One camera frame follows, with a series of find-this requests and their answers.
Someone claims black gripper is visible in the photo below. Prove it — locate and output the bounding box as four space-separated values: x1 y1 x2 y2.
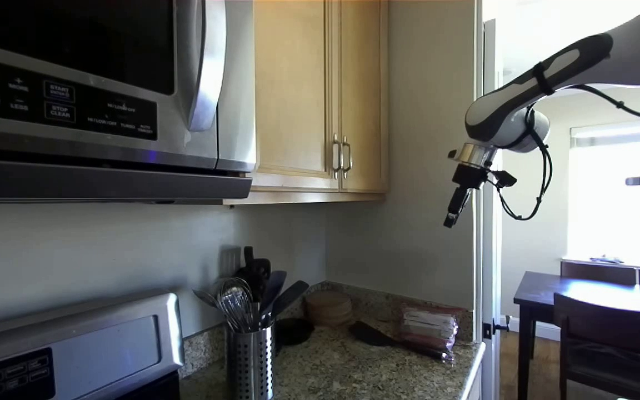
442 163 489 231

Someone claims light wood cabinet door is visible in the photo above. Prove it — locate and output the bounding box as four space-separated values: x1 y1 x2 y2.
335 0 391 195
251 0 335 180

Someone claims pinkish plastic bag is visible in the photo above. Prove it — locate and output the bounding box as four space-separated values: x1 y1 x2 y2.
396 301 462 366

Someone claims dark wooden dining table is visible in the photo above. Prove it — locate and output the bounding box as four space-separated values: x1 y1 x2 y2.
512 268 640 400

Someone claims dark wooden chair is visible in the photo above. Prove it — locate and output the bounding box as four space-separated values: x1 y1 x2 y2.
557 256 640 286
550 294 640 400

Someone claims round wooden board stack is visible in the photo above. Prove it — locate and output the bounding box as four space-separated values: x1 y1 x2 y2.
303 286 356 328

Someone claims bright window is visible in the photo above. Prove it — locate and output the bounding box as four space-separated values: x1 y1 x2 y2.
566 120 640 268

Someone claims black plastic turner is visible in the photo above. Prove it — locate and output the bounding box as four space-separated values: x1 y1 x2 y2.
267 277 310 322

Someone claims grey plastic spatula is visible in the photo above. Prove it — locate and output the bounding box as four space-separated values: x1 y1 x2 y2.
257 268 288 318

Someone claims dark wooden spatula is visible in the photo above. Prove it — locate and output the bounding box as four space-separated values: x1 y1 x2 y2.
239 244 272 298

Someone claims perforated steel utensil holder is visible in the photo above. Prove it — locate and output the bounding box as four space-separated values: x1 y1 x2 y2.
225 322 277 400

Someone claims stainless steel microwave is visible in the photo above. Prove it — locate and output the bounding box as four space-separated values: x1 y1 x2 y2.
0 0 257 207

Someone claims white door frame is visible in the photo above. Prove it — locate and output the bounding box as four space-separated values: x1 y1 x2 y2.
470 0 503 400

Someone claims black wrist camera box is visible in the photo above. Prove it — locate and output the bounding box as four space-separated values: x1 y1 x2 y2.
486 170 520 188

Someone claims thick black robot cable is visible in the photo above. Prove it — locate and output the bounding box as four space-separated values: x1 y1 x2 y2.
490 83 640 225

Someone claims light wood wall cabinet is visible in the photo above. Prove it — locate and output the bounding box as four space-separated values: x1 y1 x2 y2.
227 0 393 208

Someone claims metal wire whisk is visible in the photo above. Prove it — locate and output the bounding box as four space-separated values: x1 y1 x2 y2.
213 276 257 332

